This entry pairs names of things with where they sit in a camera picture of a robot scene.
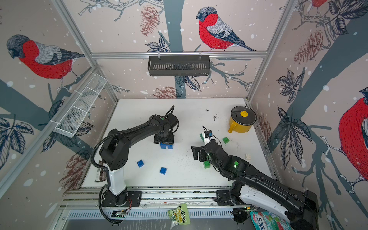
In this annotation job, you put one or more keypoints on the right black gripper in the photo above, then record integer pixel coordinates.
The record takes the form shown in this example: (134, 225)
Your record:
(202, 151)

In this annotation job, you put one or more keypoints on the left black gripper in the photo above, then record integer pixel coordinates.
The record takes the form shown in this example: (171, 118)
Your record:
(171, 140)

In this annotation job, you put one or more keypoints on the small green lego brick right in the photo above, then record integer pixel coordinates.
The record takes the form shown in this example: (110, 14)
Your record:
(226, 140)

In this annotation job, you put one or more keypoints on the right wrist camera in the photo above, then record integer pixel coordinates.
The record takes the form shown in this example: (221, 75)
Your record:
(207, 134)

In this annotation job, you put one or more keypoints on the yellow pot with glass lid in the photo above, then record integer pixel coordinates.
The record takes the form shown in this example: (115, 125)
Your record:
(242, 119)

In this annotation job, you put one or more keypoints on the long blue lego brick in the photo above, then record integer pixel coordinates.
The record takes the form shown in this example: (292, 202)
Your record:
(166, 146)

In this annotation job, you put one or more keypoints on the small white tile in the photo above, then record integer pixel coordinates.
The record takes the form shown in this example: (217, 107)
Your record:
(247, 156)

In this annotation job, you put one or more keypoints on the colourful wipes pack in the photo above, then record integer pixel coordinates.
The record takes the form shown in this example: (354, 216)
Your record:
(268, 221)

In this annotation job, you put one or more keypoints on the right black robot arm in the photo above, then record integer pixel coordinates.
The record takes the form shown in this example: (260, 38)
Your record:
(252, 187)

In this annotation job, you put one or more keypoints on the green lego brick lower left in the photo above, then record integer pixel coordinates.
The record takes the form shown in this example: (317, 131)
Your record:
(206, 164)

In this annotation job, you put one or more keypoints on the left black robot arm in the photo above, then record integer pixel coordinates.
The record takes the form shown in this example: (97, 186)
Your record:
(111, 153)

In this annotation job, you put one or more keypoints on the green snack bag front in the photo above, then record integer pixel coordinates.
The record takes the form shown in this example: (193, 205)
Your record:
(179, 215)

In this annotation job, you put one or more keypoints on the white wire mesh basket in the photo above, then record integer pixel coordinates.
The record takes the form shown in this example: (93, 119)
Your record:
(72, 120)

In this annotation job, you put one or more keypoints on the blue lego brick bottom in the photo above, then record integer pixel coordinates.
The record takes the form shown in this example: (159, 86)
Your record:
(163, 170)

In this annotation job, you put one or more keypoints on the black wire shelf basket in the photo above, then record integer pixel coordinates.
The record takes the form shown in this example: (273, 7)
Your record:
(191, 65)

